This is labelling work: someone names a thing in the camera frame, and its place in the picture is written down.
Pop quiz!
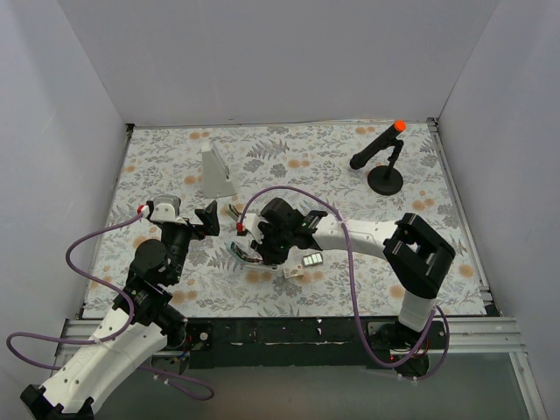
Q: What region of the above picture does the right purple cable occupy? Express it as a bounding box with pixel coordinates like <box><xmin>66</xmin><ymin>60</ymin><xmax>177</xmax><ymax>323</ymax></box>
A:
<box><xmin>239</xmin><ymin>185</ymin><xmax>452</xmax><ymax>381</ymax></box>

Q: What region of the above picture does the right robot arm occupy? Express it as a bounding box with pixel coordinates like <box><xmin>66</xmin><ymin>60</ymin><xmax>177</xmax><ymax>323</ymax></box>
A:
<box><xmin>243</xmin><ymin>198</ymin><xmax>456</xmax><ymax>348</ymax></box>

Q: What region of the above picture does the black round microphone stand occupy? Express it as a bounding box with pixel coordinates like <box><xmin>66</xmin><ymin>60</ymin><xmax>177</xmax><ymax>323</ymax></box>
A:
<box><xmin>367</xmin><ymin>140</ymin><xmax>403</xmax><ymax>196</ymax></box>

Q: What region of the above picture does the purple cable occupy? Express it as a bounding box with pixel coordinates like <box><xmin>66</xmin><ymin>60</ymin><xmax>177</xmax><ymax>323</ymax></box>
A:
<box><xmin>6</xmin><ymin>216</ymin><xmax>215</xmax><ymax>402</ymax></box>
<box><xmin>239</xmin><ymin>185</ymin><xmax>452</xmax><ymax>381</ymax></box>

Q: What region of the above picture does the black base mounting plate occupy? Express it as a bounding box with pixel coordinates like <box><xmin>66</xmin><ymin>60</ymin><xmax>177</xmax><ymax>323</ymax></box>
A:
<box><xmin>135</xmin><ymin>315</ymin><xmax>450</xmax><ymax>371</ymax></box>

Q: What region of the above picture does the black microphone orange tip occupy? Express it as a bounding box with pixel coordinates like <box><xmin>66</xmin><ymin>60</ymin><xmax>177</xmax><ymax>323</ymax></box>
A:
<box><xmin>349</xmin><ymin>120</ymin><xmax>407</xmax><ymax>170</ymax></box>

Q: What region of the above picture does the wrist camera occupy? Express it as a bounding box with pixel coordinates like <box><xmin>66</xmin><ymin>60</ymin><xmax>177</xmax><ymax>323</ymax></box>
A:
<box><xmin>137</xmin><ymin>194</ymin><xmax>177</xmax><ymax>223</ymax></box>
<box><xmin>236</xmin><ymin>213</ymin><xmax>263</xmax><ymax>243</ymax></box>

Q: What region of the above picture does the grey metronome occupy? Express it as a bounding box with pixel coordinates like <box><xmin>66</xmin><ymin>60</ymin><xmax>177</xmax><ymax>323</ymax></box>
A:
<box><xmin>200</xmin><ymin>141</ymin><xmax>237</xmax><ymax>199</ymax></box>

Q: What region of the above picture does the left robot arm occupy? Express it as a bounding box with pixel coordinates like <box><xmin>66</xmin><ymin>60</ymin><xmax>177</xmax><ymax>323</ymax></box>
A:
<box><xmin>20</xmin><ymin>195</ymin><xmax>220</xmax><ymax>419</ymax></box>

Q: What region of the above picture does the white staple box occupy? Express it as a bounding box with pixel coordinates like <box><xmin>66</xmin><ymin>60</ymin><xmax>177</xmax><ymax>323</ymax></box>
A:
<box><xmin>283</xmin><ymin>265</ymin><xmax>305</xmax><ymax>279</ymax></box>

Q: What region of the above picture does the staple strips tray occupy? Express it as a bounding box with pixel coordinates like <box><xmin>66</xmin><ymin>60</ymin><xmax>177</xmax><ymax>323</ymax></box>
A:
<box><xmin>302</xmin><ymin>252</ymin><xmax>324</xmax><ymax>268</ymax></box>

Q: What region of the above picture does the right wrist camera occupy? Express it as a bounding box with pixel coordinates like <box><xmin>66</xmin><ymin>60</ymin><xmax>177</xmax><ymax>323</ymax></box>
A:
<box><xmin>236</xmin><ymin>213</ymin><xmax>263</xmax><ymax>243</ymax></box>

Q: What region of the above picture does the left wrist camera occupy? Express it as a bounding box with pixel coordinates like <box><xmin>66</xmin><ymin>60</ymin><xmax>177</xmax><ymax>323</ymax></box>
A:
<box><xmin>137</xmin><ymin>194</ymin><xmax>177</xmax><ymax>223</ymax></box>

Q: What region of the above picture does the floral patterned table mat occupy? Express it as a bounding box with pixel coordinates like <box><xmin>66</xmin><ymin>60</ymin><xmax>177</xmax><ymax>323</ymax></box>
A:
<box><xmin>109</xmin><ymin>122</ymin><xmax>485</xmax><ymax>317</ymax></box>

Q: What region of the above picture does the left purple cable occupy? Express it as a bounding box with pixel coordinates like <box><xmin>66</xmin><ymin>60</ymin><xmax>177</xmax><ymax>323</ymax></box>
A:
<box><xmin>6</xmin><ymin>216</ymin><xmax>215</xmax><ymax>402</ymax></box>

